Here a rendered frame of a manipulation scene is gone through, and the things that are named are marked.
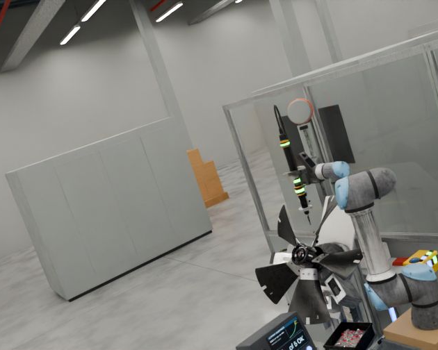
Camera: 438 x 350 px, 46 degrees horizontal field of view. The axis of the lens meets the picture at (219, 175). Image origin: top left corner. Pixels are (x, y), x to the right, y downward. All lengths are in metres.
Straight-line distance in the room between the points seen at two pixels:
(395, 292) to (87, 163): 6.29
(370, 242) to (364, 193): 0.19
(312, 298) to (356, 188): 0.88
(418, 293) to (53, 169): 6.30
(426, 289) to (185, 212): 6.60
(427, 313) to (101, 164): 6.36
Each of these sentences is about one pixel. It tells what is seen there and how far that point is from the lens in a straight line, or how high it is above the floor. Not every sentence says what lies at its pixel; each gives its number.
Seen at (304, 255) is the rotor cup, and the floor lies 1.22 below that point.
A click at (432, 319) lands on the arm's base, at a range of 2.20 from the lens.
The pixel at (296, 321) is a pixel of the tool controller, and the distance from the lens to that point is 2.08.
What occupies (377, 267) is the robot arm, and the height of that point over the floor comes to 1.32.
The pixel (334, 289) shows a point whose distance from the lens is 2.76.
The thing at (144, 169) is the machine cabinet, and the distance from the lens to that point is 8.17.
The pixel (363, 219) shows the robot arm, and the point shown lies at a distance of 2.05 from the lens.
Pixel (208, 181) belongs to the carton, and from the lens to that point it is 10.89.
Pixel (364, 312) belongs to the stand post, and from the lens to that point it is 3.23.
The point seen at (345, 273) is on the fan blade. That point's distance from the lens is 2.54.
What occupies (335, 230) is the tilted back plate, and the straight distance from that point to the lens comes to 3.03.
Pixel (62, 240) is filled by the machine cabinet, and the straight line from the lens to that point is 7.82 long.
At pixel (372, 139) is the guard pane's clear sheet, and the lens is 3.18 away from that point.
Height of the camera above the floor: 2.14
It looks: 8 degrees down
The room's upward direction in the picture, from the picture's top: 19 degrees counter-clockwise
